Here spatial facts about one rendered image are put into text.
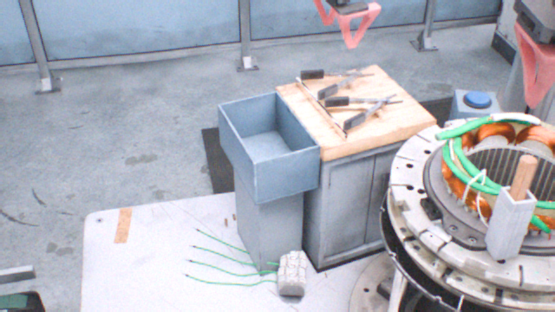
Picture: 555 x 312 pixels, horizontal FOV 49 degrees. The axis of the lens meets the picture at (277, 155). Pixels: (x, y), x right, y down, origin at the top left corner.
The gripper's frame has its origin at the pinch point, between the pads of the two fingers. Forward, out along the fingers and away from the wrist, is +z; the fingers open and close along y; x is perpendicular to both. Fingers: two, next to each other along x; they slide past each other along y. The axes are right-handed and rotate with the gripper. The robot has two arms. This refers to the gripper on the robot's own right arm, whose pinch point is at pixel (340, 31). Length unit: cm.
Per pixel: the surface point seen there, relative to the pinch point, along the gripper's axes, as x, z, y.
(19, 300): -61, 39, 0
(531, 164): -1.3, -7.6, 44.0
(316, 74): -3.8, 7.7, -0.7
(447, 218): -4.5, 5.3, 37.7
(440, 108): 115, 123, -106
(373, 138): -1.9, 9.9, 15.8
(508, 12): 175, 102, -140
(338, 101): -4.1, 7.3, 8.2
